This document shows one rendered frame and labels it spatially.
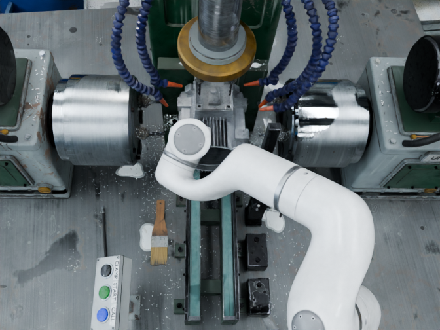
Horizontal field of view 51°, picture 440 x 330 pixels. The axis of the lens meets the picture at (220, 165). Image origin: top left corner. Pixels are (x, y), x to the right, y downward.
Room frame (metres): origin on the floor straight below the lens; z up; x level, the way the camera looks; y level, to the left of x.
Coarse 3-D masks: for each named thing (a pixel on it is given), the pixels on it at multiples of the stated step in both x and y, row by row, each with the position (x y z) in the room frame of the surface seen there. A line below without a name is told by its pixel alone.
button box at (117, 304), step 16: (112, 256) 0.23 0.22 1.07; (96, 272) 0.19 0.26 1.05; (112, 272) 0.19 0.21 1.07; (128, 272) 0.20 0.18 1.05; (96, 288) 0.15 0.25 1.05; (112, 288) 0.16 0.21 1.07; (128, 288) 0.17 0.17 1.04; (96, 304) 0.12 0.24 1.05; (112, 304) 0.12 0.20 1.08; (128, 304) 0.13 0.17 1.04; (96, 320) 0.08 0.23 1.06; (112, 320) 0.09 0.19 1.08
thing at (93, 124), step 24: (72, 96) 0.59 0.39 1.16; (96, 96) 0.60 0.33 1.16; (120, 96) 0.61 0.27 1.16; (144, 96) 0.68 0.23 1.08; (72, 120) 0.53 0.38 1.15; (96, 120) 0.54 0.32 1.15; (120, 120) 0.55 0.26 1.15; (72, 144) 0.49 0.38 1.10; (96, 144) 0.50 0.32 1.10; (120, 144) 0.51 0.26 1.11
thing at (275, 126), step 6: (270, 126) 0.54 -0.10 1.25; (276, 126) 0.54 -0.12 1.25; (270, 132) 0.53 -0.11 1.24; (276, 132) 0.53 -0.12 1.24; (264, 138) 0.54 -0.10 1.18; (270, 138) 0.53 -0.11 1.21; (276, 138) 0.53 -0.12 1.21; (264, 144) 0.53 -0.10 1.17; (270, 144) 0.53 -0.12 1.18; (270, 150) 0.53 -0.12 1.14
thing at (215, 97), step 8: (208, 88) 0.70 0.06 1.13; (216, 88) 0.70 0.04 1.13; (224, 88) 0.71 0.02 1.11; (200, 96) 0.68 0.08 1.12; (208, 96) 0.67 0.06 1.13; (216, 96) 0.67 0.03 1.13; (224, 96) 0.69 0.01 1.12; (232, 96) 0.67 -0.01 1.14; (200, 104) 0.63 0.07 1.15; (208, 104) 0.65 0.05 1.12; (216, 104) 0.66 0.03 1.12; (224, 104) 0.66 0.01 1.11; (232, 104) 0.65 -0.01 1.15; (200, 112) 0.62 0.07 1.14; (208, 112) 0.62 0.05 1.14; (216, 112) 0.62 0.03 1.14; (224, 112) 0.63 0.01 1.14; (232, 112) 0.63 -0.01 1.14; (200, 120) 0.62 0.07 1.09; (224, 120) 0.63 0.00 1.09
